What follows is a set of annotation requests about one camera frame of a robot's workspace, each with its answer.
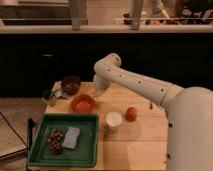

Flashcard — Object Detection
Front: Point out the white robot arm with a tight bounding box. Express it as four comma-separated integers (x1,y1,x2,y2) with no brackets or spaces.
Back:
93,53,213,171

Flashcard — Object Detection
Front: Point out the red orange bowl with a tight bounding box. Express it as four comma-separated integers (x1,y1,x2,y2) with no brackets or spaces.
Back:
69,94,95,114

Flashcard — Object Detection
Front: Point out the dark brown bowl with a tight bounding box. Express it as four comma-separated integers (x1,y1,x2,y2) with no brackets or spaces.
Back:
61,76,81,95

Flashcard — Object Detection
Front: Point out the white cup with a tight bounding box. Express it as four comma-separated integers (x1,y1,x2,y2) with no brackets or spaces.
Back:
105,112,122,130

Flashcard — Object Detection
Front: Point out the crumpled silver foil wrapper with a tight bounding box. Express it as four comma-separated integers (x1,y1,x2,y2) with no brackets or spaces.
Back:
55,89,71,100

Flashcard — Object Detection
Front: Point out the orange red tomato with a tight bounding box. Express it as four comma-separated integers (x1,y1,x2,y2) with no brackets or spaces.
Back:
125,107,138,122

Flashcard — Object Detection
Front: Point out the green glass cup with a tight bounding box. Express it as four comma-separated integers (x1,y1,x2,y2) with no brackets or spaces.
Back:
42,89,57,107

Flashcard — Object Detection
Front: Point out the grey blue sponge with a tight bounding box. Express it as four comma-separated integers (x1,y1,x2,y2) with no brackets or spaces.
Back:
62,127,80,149

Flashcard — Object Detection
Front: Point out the green plastic tray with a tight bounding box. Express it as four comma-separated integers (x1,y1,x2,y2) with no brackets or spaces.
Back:
27,114,99,168

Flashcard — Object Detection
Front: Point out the bunch of dark grapes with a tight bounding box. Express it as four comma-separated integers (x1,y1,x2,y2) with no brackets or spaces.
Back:
47,129,63,155

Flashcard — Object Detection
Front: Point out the wooden post left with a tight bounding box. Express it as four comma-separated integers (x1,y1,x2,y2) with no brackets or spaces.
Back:
68,0,88,31

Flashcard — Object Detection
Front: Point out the wooden post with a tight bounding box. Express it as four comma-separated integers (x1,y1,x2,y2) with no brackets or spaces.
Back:
131,0,144,30
68,0,88,31

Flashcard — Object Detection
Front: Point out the wooden post right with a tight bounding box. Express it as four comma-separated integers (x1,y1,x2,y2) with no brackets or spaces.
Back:
131,0,144,30

